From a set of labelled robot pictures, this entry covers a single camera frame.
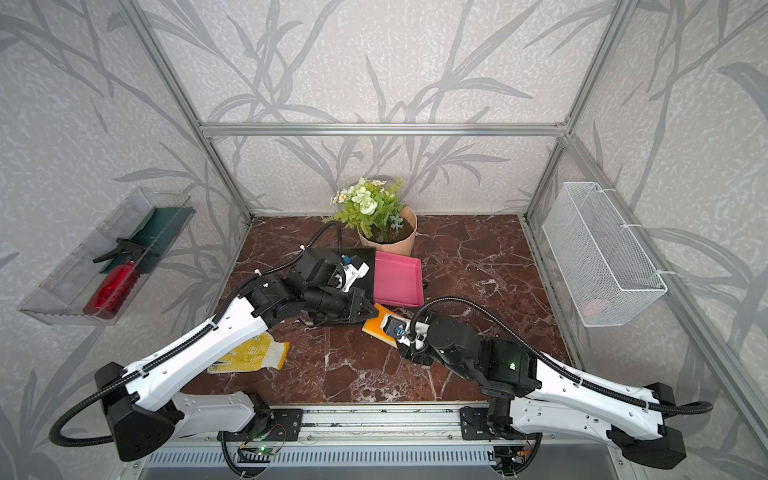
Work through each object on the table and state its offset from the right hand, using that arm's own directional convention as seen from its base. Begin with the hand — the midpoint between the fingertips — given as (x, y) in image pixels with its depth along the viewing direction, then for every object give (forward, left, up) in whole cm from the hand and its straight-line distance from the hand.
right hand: (402, 317), depth 65 cm
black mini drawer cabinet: (+24, +10, -8) cm, 27 cm away
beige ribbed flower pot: (+37, +3, -14) cm, 39 cm away
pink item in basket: (+4, -46, -6) cm, 47 cm away
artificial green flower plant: (+32, +8, +4) cm, 33 cm away
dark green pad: (+22, +63, +4) cm, 67 cm away
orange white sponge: (-1, +7, -3) cm, 7 cm away
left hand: (+1, +5, -1) cm, 5 cm away
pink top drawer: (+20, +1, -17) cm, 27 cm away
